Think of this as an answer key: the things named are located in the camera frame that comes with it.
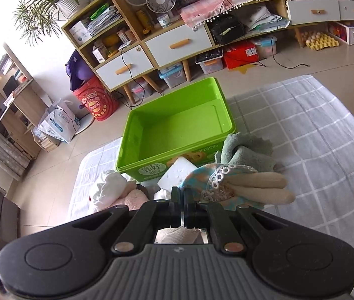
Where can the stack of papers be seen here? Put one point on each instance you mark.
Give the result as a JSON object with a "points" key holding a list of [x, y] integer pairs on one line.
{"points": [[109, 16]]}

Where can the wooden shelf cabinet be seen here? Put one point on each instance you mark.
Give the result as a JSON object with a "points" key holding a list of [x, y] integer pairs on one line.
{"points": [[114, 54]]}

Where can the potted green plant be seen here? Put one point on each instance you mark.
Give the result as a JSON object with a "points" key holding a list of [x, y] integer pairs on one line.
{"points": [[37, 19]]}

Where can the white cloth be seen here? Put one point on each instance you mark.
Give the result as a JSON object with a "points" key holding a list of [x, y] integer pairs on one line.
{"points": [[108, 188]]}

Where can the small white desk fan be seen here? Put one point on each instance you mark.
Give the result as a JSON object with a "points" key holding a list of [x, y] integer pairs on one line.
{"points": [[161, 7]]}

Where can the long wooden tv stand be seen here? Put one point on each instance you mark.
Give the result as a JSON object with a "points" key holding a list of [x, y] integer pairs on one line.
{"points": [[302, 12]]}

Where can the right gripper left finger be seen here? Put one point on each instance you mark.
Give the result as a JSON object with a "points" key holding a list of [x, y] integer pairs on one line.
{"points": [[144, 224]]}

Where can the green plastic bin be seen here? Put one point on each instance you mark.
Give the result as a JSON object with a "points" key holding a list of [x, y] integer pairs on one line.
{"points": [[191, 122]]}

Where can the red box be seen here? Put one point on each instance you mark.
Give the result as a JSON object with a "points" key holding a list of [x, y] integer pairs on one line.
{"points": [[239, 54]]}

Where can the small clear storage box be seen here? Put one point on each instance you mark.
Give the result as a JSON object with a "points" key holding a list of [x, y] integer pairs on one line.
{"points": [[140, 89]]}

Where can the clear storage box blue lid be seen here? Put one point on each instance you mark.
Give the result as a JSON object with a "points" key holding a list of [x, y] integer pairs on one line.
{"points": [[173, 75]]}

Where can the grey checked tablecloth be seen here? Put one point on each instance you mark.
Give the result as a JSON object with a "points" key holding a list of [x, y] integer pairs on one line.
{"points": [[312, 134]]}

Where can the white paper shopping bag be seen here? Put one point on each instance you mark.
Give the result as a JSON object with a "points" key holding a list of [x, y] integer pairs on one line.
{"points": [[58, 121]]}

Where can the red printed bucket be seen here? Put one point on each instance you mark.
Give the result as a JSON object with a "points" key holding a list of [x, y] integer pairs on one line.
{"points": [[97, 99]]}

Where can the black bag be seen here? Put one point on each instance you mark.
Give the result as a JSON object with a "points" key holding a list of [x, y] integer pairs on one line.
{"points": [[226, 28]]}

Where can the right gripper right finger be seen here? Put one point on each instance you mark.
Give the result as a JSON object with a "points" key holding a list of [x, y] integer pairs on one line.
{"points": [[214, 219]]}

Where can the white patterned box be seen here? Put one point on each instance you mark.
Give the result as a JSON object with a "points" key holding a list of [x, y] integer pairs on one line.
{"points": [[343, 31]]}

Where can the wooden drawer cabinet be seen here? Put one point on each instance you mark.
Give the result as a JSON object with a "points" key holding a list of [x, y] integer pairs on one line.
{"points": [[175, 43]]}

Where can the wooden desk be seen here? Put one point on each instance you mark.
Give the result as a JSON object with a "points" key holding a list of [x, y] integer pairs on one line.
{"points": [[21, 104]]}

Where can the yellow egg tray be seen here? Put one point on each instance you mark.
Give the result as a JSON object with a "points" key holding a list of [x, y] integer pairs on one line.
{"points": [[318, 40]]}

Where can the plaid dress rabbit doll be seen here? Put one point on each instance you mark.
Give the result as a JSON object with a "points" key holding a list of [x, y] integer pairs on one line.
{"points": [[232, 185]]}

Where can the green terry towel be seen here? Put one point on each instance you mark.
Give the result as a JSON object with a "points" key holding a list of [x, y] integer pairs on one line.
{"points": [[247, 149]]}

